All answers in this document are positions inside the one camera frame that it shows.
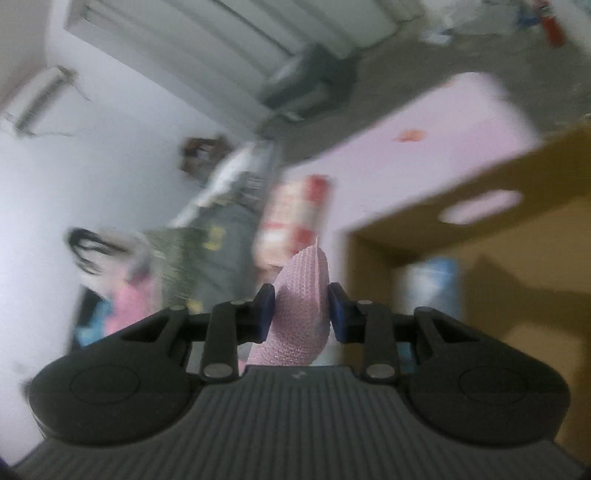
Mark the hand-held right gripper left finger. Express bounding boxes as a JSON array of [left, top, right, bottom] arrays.
[[117, 283, 278, 383]]

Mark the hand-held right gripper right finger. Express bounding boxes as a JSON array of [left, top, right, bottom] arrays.
[[327, 281, 468, 384]]

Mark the pink knitted cloth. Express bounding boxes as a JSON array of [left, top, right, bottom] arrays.
[[244, 235, 334, 368]]

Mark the brown cardboard box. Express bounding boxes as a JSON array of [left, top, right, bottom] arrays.
[[346, 124, 591, 462]]

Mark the grey blanket with yellow stars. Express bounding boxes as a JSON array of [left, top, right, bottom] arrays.
[[170, 138, 283, 315]]

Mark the red and white packet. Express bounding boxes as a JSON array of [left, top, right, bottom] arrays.
[[253, 174, 334, 272]]

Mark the light blue packet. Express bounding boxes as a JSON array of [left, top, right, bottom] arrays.
[[405, 256, 463, 325]]

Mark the olive patterned cloth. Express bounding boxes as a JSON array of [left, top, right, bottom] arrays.
[[137, 225, 197, 303]]

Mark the pink garment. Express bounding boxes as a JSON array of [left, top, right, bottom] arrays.
[[105, 281, 158, 339]]

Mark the pink bed sheet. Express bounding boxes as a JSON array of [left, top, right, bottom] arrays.
[[276, 71, 542, 278]]

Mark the dark brown object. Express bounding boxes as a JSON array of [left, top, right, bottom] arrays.
[[179, 135, 232, 177]]

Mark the blue cloth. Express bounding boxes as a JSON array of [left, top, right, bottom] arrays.
[[75, 299, 112, 348]]

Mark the dark chair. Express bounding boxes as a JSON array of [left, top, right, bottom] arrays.
[[257, 43, 362, 123]]

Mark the grey curtain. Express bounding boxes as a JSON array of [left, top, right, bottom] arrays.
[[64, 0, 426, 126]]

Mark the white air conditioner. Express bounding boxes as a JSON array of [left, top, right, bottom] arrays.
[[0, 65, 77, 136]]

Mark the red fire extinguisher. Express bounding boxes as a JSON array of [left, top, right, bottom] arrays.
[[530, 0, 567, 49]]

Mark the black stringy item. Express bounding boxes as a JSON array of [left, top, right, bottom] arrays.
[[66, 225, 139, 278]]

